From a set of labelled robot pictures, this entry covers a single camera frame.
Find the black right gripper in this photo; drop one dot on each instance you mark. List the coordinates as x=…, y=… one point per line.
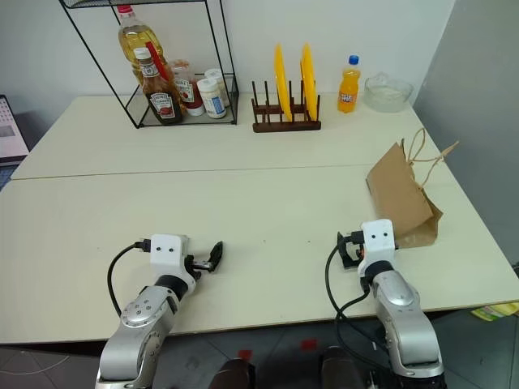
x=358, y=255

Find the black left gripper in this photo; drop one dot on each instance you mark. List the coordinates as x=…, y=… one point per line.
x=198, y=266

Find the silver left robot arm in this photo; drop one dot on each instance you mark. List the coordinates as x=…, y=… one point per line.
x=138, y=324

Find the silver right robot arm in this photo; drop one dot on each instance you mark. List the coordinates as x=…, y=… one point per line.
x=401, y=316

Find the brown paper bag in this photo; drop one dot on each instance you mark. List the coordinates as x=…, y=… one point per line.
x=399, y=194

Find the dark rounded shape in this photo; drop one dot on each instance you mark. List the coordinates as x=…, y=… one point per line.
x=235, y=374
x=342, y=368

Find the brown wooden dish rack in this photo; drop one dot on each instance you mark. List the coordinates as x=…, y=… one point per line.
x=286, y=125

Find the white jar blue label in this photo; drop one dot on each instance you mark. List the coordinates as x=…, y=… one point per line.
x=213, y=99

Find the green yellow packet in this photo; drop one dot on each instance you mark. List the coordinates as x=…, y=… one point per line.
x=496, y=312

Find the glass ketchup bottle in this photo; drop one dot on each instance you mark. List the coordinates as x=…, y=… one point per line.
x=162, y=101

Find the orange soda bottle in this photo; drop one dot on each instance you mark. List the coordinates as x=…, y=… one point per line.
x=348, y=91

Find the red squeeze ketchup bottle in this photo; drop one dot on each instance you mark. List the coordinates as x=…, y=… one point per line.
x=187, y=91

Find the clear glass bowl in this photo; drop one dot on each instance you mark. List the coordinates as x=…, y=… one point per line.
x=387, y=95

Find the yellow plate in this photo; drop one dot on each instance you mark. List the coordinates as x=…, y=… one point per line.
x=309, y=81
x=281, y=81

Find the white lidded jar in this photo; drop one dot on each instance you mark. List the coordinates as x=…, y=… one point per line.
x=215, y=75

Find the cooking oil bottle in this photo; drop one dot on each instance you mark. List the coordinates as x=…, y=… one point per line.
x=135, y=40

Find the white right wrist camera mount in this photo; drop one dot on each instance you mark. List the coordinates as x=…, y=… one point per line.
x=378, y=243

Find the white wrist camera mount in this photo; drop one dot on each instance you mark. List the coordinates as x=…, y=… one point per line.
x=378, y=243
x=166, y=255

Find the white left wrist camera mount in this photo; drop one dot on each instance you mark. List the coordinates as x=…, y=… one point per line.
x=166, y=255

